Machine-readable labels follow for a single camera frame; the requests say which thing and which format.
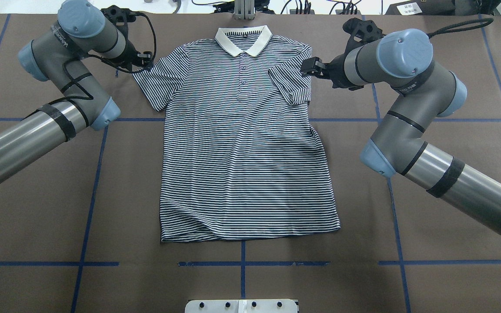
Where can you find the black equipment box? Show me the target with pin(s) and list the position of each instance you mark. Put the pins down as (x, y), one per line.
(443, 7)

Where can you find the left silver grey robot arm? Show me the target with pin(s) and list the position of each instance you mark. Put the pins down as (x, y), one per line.
(81, 31)

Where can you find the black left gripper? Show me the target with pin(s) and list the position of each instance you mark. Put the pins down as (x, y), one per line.
(130, 54)

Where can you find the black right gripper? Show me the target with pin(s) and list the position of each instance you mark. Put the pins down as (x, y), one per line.
(334, 71)

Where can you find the navy white striped polo shirt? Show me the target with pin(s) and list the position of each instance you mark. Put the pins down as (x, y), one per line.
(241, 160)

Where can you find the aluminium extrusion frame post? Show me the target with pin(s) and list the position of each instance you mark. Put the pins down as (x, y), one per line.
(244, 9)

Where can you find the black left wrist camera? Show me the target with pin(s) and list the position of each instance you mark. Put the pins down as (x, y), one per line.
(119, 16)

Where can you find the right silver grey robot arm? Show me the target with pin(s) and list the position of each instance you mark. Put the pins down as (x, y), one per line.
(426, 90)

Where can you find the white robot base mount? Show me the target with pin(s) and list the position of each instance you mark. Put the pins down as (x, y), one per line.
(243, 306)

